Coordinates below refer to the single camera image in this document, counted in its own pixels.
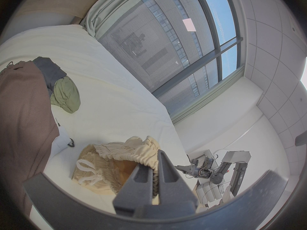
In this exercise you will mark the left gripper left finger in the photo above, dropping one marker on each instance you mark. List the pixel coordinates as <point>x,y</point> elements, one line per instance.
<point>129,195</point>

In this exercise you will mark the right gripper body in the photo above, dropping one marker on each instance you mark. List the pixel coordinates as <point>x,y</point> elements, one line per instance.
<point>201,171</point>

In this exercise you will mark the bed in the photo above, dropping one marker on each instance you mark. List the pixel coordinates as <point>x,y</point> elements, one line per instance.
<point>120,80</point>

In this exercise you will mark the brown garment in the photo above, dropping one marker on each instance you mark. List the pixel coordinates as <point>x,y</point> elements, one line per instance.
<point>24,116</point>

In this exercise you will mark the white garment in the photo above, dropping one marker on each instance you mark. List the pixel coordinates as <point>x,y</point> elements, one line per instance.
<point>61,138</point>

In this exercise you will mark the dark grey garment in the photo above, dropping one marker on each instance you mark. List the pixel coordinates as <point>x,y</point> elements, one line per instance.
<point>51,71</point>

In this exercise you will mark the green garment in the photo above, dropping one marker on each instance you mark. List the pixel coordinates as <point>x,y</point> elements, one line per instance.
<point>67,96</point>

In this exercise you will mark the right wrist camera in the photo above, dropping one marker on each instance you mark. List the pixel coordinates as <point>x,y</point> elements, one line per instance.
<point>208,156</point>

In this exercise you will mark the grey-green curtain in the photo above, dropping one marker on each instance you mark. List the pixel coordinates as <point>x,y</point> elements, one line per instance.
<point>108,8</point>

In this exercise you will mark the tan shorts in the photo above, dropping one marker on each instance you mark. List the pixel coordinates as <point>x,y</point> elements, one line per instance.
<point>108,162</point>

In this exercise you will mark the window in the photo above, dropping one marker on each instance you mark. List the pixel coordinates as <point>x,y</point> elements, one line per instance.
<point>168,44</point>

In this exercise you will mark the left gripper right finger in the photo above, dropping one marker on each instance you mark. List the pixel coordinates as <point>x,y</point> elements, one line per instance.
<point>175,190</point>

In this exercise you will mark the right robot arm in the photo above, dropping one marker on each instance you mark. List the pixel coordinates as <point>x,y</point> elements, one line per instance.
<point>236,156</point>

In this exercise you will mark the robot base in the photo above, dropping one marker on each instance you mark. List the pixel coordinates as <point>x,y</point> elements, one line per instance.
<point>208,192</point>

